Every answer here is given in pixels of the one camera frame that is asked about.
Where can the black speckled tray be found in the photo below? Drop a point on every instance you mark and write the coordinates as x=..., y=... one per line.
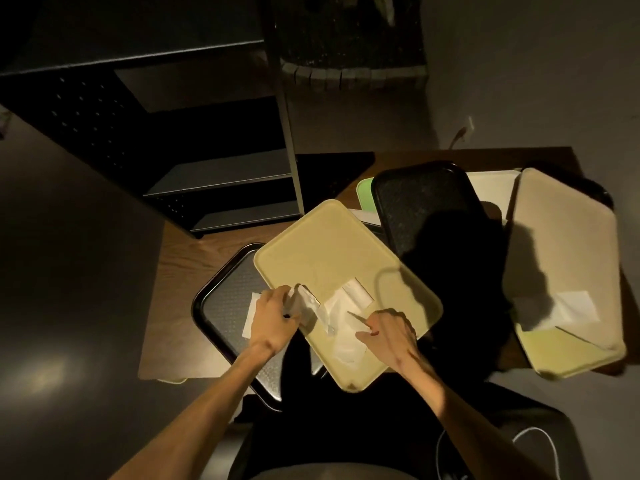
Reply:
x=425, y=204

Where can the white paper napkin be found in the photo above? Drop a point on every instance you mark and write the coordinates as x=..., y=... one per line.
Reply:
x=248, y=317

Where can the white plastic tray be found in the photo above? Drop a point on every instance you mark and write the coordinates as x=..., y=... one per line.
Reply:
x=492, y=189

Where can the folded white napkin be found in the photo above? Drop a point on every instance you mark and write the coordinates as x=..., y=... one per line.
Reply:
x=359, y=292

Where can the pale yellow tray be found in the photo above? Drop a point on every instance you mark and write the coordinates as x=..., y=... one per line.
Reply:
x=565, y=352

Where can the black metal shelf unit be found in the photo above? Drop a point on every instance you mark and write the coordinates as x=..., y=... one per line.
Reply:
x=210, y=184

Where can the clear plastic cutlery packet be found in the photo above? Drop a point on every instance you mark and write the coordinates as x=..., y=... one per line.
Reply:
x=342, y=339

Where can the white paper wrapper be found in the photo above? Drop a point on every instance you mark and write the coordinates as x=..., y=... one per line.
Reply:
x=307, y=307

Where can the person's right hand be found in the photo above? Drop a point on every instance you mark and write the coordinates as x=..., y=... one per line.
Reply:
x=395, y=339

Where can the black textured tray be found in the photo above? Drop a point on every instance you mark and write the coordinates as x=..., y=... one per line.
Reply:
x=225, y=299

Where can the green plastic tray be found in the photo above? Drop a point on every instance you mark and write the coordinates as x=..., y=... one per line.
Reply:
x=366, y=192

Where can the yellow plastic tray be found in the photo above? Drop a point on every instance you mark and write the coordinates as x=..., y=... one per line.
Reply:
x=320, y=244

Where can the dark woven basket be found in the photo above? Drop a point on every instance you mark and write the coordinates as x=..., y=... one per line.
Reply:
x=350, y=44

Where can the person's left forearm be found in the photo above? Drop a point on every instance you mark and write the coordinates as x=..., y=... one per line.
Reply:
x=200, y=419

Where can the person's left hand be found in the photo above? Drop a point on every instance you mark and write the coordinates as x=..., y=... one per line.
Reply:
x=270, y=322

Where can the person's right thumb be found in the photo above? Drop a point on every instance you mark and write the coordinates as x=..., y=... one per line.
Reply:
x=365, y=335

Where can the person's left fingers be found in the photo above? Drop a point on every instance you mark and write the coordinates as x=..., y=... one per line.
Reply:
x=292, y=307

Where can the large white napkin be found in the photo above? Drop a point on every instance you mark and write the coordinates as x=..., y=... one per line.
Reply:
x=575, y=304

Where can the person's right forearm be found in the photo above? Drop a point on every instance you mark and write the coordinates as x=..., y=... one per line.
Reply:
x=460, y=424

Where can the beige plastic tray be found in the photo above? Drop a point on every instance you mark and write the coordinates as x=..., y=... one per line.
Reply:
x=560, y=234

